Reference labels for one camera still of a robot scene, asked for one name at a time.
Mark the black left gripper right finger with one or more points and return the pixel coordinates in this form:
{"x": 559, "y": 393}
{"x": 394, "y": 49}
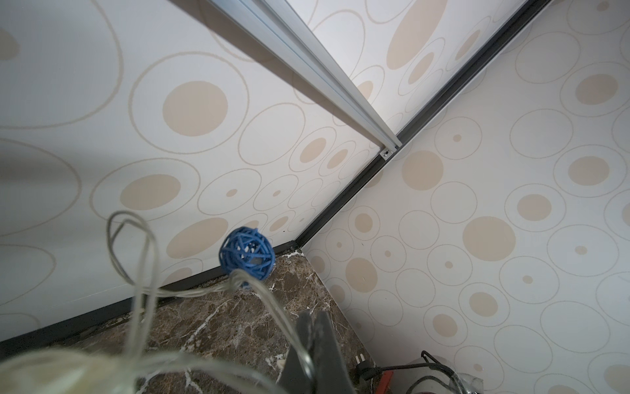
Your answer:
{"x": 331, "y": 375}

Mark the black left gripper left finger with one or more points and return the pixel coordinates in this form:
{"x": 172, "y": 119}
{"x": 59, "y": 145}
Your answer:
{"x": 293, "y": 377}

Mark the blue rattan light ball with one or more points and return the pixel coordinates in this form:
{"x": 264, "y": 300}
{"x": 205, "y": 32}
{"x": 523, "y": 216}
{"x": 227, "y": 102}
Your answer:
{"x": 247, "y": 249}

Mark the clear plastic battery box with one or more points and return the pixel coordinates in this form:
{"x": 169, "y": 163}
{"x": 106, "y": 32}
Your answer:
{"x": 466, "y": 384}

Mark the red steel toaster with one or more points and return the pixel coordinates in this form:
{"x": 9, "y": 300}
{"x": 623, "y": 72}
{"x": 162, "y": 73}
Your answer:
{"x": 383, "y": 386}

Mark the horizontal aluminium rail back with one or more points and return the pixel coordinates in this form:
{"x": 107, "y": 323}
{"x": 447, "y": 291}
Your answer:
{"x": 278, "y": 27}

